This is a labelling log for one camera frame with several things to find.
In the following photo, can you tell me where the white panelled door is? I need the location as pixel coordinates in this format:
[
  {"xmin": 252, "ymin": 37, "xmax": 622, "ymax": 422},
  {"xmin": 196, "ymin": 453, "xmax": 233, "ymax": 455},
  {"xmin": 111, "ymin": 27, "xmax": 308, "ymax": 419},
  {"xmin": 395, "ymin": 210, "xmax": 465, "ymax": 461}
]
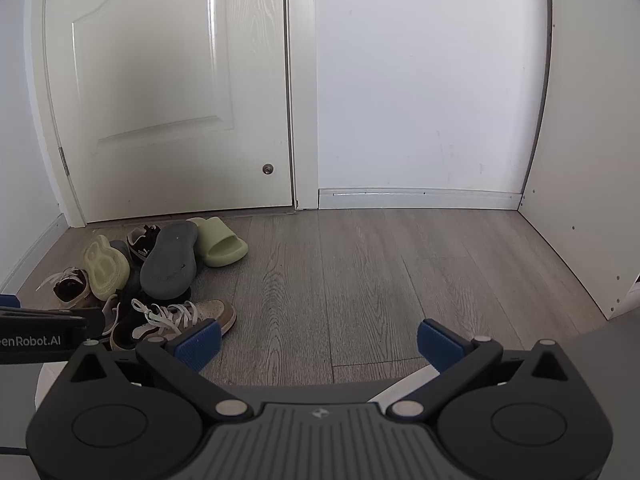
[{"xmin": 44, "ymin": 0, "xmax": 296, "ymax": 225}]

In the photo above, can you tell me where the pale green foam slide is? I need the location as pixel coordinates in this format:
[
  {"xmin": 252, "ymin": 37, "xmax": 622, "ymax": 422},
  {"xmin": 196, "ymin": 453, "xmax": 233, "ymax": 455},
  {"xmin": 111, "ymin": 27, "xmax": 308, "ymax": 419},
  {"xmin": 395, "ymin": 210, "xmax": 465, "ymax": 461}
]
[
  {"xmin": 187, "ymin": 216, "xmax": 249, "ymax": 267},
  {"xmin": 83, "ymin": 234, "xmax": 131, "ymax": 303}
]

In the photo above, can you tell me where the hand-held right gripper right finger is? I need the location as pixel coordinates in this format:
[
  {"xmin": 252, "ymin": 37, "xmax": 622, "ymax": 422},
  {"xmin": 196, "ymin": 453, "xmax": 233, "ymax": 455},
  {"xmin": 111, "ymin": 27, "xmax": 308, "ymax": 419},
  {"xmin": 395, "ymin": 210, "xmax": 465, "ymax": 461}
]
[{"xmin": 385, "ymin": 319, "xmax": 573, "ymax": 418}]

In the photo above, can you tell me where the grey foam slide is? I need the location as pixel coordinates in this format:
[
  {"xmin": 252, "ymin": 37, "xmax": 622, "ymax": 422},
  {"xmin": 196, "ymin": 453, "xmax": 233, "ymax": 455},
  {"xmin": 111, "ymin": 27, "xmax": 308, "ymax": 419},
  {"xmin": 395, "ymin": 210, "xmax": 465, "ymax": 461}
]
[
  {"xmin": 140, "ymin": 222, "xmax": 199, "ymax": 306},
  {"xmin": 108, "ymin": 239, "xmax": 151, "ymax": 321}
]

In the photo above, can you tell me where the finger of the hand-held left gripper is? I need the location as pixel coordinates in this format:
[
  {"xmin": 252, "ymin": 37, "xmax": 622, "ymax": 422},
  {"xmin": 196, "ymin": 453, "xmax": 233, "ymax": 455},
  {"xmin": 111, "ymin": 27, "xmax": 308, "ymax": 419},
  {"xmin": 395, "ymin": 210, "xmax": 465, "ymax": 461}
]
[{"xmin": 0, "ymin": 295, "xmax": 106, "ymax": 348}]

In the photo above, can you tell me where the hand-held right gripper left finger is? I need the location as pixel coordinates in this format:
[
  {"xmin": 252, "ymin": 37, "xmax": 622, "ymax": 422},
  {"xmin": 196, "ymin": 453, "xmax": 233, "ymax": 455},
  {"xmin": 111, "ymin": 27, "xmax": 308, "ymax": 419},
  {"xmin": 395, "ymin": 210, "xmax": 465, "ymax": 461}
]
[{"xmin": 65, "ymin": 319, "xmax": 251, "ymax": 418}]

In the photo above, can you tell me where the short white baseboard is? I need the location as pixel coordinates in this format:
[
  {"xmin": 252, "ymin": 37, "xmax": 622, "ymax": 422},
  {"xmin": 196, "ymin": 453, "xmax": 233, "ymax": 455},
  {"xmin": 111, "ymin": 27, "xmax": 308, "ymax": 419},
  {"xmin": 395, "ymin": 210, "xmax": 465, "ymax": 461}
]
[{"xmin": 0, "ymin": 212, "xmax": 68, "ymax": 286}]

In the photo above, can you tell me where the tan white lace-up sneaker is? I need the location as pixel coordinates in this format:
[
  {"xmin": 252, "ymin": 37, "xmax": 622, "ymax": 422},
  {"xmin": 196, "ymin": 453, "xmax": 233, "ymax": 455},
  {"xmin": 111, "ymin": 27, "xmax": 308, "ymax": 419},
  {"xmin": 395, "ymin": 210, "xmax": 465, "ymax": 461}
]
[
  {"xmin": 110, "ymin": 299, "xmax": 236, "ymax": 354},
  {"xmin": 36, "ymin": 267, "xmax": 93, "ymax": 311}
]

